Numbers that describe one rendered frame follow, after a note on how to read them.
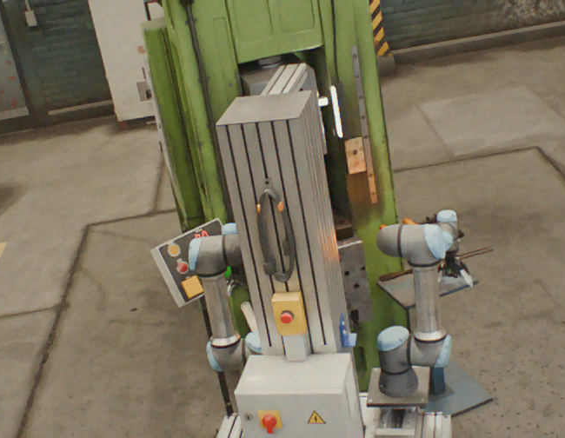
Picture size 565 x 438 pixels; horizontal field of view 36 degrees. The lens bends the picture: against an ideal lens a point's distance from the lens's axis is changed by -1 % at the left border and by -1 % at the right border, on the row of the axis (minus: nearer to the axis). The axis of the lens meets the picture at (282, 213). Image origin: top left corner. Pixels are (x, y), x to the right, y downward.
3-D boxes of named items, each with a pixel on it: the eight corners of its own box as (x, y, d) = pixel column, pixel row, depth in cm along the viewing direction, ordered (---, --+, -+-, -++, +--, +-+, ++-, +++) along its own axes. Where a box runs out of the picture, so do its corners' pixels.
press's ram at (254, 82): (344, 149, 403) (332, 65, 386) (264, 169, 397) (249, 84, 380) (319, 123, 440) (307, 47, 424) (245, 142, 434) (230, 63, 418)
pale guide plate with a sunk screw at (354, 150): (366, 170, 423) (362, 137, 416) (348, 175, 421) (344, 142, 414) (365, 169, 425) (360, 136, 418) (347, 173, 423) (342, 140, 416)
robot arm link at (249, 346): (281, 373, 329) (275, 343, 323) (246, 376, 330) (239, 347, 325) (282, 355, 339) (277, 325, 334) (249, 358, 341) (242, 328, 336)
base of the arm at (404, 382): (417, 396, 318) (415, 374, 314) (376, 397, 322) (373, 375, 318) (420, 372, 331) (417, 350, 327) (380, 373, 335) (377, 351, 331)
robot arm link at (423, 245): (415, 355, 325) (402, 219, 307) (455, 358, 319) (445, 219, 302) (408, 372, 314) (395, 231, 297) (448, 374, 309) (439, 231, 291)
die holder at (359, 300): (374, 320, 435) (362, 240, 416) (301, 340, 429) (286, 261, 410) (340, 271, 485) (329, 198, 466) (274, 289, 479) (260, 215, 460)
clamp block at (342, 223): (354, 236, 421) (352, 224, 418) (337, 241, 420) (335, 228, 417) (346, 227, 432) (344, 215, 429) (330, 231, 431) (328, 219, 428)
